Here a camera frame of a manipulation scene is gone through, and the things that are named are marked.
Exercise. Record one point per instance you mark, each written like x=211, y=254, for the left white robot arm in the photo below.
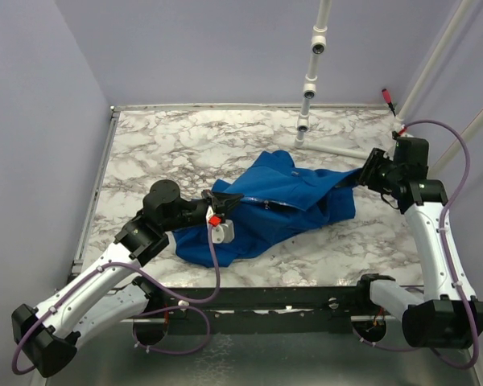
x=115, y=286

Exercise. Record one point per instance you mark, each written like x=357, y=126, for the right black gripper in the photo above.
x=368, y=174

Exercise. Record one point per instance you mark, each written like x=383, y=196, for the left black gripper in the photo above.
x=221, y=202

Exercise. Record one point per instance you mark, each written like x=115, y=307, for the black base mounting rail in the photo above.
x=263, y=310

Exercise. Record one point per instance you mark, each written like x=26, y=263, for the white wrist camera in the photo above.
x=396, y=134
x=219, y=229

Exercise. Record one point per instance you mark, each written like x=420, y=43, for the blue jacket with white lining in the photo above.
x=280, y=201

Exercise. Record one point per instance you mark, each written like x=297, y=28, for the white PVC pipe frame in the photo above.
x=318, y=46

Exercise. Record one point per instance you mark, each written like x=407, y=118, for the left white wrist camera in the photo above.
x=219, y=229

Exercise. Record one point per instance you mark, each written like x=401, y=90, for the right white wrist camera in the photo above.
x=396, y=134

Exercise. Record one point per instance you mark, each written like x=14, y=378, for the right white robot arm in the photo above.
x=449, y=315

